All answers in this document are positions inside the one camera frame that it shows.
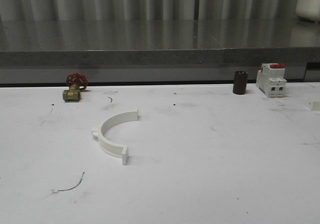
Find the white half-ring pipe clamp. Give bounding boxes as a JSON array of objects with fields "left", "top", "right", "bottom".
[{"left": 91, "top": 109, "right": 139, "bottom": 165}]

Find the dark brown cylindrical coupling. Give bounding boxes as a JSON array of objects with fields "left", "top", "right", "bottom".
[{"left": 232, "top": 71, "right": 248, "bottom": 95}]

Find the brass valve red handwheel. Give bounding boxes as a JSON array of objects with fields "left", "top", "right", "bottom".
[{"left": 62, "top": 73, "right": 88, "bottom": 102}]

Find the white container in background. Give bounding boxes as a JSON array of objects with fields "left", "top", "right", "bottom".
[{"left": 295, "top": 0, "right": 320, "bottom": 22}]

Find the white circuit breaker red switch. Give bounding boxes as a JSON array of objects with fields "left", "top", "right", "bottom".
[{"left": 256, "top": 63, "right": 287, "bottom": 98}]

